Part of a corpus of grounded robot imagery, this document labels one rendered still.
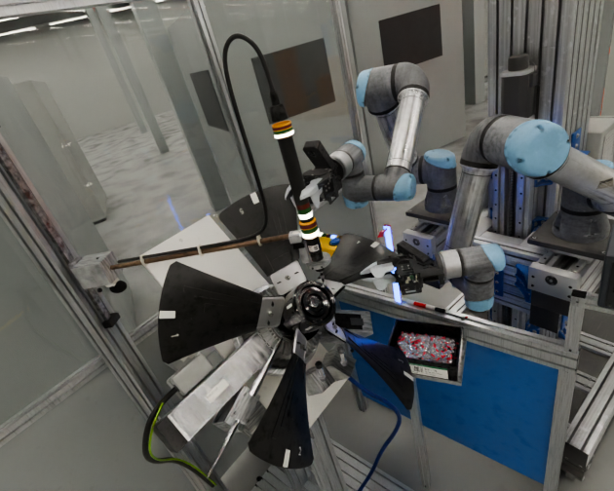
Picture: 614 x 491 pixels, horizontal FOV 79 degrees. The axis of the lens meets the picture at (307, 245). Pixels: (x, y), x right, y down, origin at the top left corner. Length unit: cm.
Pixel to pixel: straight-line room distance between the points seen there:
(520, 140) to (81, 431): 158
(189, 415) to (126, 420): 75
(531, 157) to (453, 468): 147
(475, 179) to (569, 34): 56
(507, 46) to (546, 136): 63
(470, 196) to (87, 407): 141
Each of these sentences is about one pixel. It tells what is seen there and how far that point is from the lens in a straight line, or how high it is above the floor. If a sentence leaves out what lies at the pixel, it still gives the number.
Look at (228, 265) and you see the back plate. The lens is 119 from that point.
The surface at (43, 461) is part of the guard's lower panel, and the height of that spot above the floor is 82.
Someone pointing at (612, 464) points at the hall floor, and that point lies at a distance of 217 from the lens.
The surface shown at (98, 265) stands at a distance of 115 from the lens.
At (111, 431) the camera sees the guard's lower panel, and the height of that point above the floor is 72.
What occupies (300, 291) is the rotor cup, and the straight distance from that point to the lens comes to 92.
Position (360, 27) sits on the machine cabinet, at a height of 171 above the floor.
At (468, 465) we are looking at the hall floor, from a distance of 205.
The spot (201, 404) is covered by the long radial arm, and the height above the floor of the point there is 112.
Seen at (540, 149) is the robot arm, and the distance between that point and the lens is 96.
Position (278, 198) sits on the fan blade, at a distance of 104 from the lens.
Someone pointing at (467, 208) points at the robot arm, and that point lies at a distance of 111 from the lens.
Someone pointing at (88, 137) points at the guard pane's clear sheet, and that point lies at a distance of 140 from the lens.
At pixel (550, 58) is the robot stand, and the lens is 149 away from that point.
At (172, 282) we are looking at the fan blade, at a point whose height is 140.
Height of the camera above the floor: 179
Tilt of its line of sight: 29 degrees down
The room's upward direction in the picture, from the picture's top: 16 degrees counter-clockwise
